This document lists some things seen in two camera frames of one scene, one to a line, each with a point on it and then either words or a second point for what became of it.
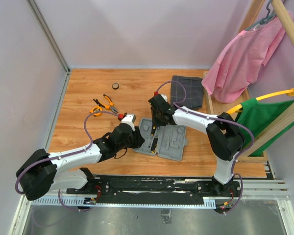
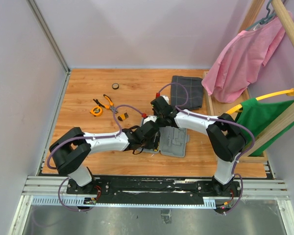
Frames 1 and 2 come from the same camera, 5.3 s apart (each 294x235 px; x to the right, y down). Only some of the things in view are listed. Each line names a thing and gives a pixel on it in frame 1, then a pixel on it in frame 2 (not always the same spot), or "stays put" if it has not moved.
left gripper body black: x=133 y=141 → x=148 y=144
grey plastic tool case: x=171 y=140 stays put
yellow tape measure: x=96 y=108 stays put
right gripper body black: x=157 y=120 stays put
